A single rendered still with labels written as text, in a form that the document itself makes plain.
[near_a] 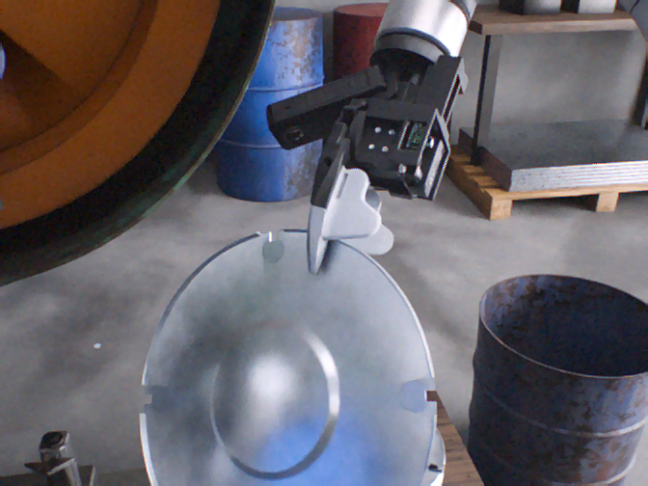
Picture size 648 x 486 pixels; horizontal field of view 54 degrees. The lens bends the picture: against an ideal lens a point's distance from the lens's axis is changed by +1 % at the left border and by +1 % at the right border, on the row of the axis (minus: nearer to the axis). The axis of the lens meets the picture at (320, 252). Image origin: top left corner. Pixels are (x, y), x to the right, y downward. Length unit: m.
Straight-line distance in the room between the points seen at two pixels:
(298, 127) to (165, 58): 0.20
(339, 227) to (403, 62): 0.16
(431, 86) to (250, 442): 0.33
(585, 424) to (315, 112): 1.08
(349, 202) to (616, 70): 4.07
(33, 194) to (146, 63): 0.20
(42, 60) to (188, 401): 0.40
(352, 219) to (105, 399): 1.64
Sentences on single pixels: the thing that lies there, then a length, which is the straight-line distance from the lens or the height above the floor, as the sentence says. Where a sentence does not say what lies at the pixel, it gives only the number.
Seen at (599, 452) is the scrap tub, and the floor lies 0.26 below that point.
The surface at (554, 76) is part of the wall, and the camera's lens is 4.32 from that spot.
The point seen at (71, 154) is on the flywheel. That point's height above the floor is 1.06.
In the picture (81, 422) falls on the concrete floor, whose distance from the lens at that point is 2.02.
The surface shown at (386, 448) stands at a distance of 0.49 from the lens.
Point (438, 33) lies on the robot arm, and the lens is 0.57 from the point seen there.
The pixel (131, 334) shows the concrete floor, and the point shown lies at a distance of 2.33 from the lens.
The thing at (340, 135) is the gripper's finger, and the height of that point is 1.14.
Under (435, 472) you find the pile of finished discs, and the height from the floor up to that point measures 0.37.
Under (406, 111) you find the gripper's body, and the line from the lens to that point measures 0.52.
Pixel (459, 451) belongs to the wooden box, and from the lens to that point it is 1.35.
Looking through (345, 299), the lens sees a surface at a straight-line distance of 0.51.
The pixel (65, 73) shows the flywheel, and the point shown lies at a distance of 0.77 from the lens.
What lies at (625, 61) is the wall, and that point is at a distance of 4.54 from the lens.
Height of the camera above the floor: 1.29
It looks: 28 degrees down
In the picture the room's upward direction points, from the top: straight up
